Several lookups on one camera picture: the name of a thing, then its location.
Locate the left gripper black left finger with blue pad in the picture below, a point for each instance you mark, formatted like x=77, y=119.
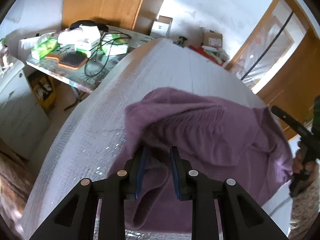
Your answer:
x=74, y=217

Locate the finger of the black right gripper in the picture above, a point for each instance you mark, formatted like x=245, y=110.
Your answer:
x=290, y=121

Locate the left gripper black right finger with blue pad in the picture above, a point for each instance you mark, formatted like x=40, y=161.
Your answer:
x=220, y=208

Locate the purple knit sweater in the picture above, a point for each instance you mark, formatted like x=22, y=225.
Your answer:
x=220, y=138

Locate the patterned sleeve forearm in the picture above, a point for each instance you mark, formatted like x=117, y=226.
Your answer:
x=305, y=209

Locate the folding side table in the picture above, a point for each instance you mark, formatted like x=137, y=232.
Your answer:
x=84, y=70

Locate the person's right hand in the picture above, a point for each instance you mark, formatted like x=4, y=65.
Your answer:
x=298, y=165

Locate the open wooden door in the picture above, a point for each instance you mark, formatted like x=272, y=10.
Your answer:
x=295, y=86

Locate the silver bubble foil mat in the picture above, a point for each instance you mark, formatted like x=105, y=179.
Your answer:
x=93, y=136

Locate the white drawer cabinet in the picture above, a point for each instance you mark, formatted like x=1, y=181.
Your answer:
x=23, y=121

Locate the cardboard box with label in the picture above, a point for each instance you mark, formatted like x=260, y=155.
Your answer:
x=212, y=39

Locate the orange hairbrush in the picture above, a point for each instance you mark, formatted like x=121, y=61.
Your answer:
x=72, y=60

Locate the white small box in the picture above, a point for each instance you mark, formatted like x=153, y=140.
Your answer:
x=161, y=27

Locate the green wet wipes pack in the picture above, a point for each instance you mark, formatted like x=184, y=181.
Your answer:
x=44, y=45

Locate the white green carton box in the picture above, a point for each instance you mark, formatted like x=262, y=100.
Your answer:
x=83, y=38

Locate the wooden wardrobe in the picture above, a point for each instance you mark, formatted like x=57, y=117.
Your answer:
x=135, y=15

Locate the plastic covered door frame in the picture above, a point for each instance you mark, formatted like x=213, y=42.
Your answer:
x=271, y=43

